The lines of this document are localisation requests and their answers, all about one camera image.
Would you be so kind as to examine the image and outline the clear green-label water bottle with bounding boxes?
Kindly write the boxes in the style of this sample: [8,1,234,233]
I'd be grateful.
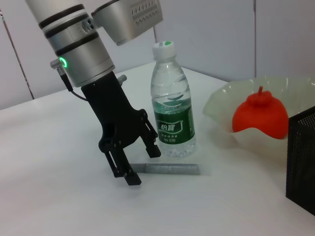
[150,41,197,159]

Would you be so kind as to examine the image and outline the red-orange toy orange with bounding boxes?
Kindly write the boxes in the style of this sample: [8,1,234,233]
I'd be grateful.
[232,86,289,140]

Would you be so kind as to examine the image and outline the translucent wavy fruit plate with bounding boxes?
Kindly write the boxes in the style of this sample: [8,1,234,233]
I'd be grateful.
[202,75,315,155]

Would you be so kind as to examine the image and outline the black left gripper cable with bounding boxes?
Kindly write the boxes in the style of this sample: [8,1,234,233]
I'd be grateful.
[50,59,89,101]

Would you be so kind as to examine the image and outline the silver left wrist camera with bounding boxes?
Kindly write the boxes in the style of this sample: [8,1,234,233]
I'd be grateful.
[91,0,164,47]

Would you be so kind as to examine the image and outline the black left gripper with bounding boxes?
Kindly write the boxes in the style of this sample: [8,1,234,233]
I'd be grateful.
[80,71,162,187]

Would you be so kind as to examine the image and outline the gray marker pen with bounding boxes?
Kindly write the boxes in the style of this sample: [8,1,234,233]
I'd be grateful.
[130,162,201,176]

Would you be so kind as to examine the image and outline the black mesh pen holder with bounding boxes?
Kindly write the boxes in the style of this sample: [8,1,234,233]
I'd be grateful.
[285,105,315,217]

